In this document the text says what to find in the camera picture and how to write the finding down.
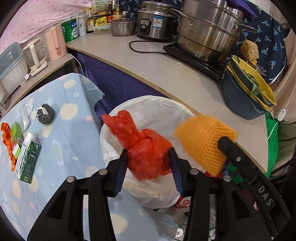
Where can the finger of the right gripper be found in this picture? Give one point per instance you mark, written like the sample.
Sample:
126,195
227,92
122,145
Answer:
269,202

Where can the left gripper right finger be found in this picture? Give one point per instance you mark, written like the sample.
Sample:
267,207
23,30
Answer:
236,219

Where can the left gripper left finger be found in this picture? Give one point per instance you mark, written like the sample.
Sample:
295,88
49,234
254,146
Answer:
62,217

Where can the green white milk carton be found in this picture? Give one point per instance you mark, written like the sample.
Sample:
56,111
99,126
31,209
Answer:
26,162

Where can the orange foam fruit net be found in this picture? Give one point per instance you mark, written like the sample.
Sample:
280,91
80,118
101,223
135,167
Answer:
199,137

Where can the orange plastic bag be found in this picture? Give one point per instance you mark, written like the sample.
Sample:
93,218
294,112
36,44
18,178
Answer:
5,128

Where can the red plastic bag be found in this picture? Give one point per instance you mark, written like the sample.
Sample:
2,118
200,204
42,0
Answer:
147,150

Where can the green cardboard box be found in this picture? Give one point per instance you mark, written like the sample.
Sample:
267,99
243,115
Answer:
16,138

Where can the green plastic bag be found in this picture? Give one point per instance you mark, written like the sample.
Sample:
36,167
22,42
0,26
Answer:
272,142

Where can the stacked yellow blue colander bowls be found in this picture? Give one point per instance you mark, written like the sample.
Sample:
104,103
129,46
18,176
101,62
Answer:
244,90

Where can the steel wool scrubber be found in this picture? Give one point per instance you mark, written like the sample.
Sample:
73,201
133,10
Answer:
45,114

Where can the blue patterned tablecloth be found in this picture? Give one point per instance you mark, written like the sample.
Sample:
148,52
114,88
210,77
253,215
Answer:
70,147

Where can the clear crumpled plastic wrap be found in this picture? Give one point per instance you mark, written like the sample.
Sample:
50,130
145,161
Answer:
26,110

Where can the black induction cooktop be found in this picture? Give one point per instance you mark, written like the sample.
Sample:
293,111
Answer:
214,71

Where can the brown loofah sponge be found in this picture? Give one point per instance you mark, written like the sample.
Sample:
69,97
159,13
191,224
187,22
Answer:
249,50

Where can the white dish rack with cover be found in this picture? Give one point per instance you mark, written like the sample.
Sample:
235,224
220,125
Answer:
14,67

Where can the glass electric kettle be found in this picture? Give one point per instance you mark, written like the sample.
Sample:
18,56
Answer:
35,56

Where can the large steel steamer pot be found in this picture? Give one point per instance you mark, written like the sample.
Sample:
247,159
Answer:
209,30

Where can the pink electric kettle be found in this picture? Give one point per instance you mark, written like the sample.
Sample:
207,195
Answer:
55,42

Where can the green tin can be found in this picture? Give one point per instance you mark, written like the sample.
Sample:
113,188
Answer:
70,31

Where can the dark soy sauce bottle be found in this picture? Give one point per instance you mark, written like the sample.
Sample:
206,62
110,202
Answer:
89,21

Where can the white thermos bottle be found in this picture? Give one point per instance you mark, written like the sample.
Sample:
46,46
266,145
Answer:
82,26

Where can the small steel pot with lid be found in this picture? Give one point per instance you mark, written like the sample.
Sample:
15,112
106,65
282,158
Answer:
123,27

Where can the steel rice cooker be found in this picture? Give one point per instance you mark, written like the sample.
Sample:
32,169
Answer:
156,22

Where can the pink dotted curtain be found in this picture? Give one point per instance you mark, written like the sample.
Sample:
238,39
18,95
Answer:
35,16

